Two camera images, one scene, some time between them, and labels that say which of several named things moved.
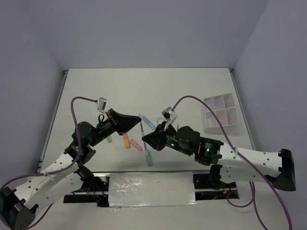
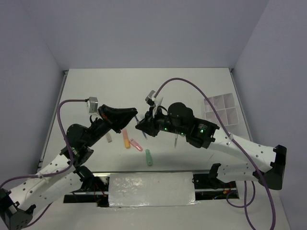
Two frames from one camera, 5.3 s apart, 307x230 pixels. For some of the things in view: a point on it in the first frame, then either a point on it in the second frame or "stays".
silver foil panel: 151,189 stays
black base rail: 205,188 stays
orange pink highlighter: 127,141 stays
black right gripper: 155,139 -> 148,124
